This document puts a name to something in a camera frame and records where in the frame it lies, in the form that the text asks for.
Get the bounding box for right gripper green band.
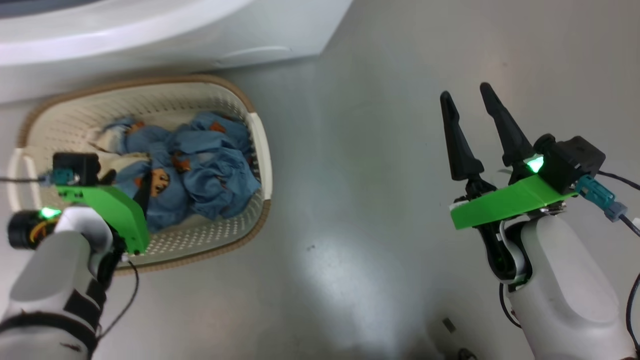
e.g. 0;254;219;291
440;82;576;290

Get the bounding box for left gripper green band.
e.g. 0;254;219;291
55;169;153;255

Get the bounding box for cream white garment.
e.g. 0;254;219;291
90;125;152;176

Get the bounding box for blue garment with face print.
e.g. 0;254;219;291
102;116;191;233

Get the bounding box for blue garment small orange prints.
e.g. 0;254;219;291
170;111;262;221

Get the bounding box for cream basket with brown rim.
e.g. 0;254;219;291
7;75;273;275

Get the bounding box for white front-load washing machine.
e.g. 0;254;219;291
0;0;353;105

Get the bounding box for grey rubber door gasket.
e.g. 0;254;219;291
0;0;101;20

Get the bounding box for round white filter cover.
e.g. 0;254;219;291
215;46;293;68

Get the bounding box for left camera cable teal plug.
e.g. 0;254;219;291
0;169;81;187

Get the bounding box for camera cable teal plug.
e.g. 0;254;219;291
575;170;640;236
0;169;81;187

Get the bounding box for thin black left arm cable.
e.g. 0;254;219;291
97;255;141;341

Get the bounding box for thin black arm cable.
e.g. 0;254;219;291
97;255;141;341
498;282;522;329

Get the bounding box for right camera cable teal plug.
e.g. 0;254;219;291
575;170;640;236

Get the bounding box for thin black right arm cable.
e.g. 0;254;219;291
498;282;522;329

